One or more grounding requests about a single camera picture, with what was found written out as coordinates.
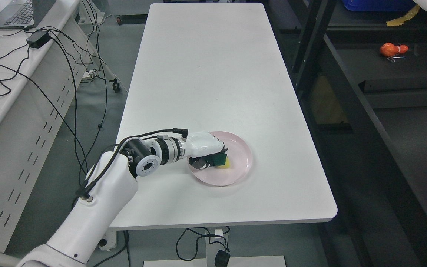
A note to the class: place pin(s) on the white side desk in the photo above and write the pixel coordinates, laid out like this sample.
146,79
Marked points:
36,89

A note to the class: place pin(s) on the blue plastic bin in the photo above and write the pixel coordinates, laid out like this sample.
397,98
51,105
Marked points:
378,5

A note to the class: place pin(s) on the white rectangular table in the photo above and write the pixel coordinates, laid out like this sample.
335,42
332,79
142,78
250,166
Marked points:
218,67

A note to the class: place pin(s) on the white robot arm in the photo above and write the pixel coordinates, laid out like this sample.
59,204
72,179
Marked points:
99,203

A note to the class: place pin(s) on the green yellow sponge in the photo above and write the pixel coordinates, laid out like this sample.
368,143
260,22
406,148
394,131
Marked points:
220,160

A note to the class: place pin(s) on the orange plastic toy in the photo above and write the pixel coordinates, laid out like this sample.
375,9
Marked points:
390,51

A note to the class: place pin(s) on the grey laptop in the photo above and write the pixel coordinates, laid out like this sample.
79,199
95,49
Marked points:
19,14

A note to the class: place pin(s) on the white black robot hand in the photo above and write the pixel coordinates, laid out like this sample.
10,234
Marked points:
199,147

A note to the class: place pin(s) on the pink round plate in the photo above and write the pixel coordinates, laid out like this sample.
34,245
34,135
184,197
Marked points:
239,156

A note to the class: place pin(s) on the black power adapter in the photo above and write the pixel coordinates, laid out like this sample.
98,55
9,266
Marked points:
38,39

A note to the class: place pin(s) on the black metal shelf rack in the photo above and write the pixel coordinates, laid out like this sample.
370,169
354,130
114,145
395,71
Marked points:
368,118

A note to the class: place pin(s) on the white power strip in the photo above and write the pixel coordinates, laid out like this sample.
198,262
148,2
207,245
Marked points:
108,240

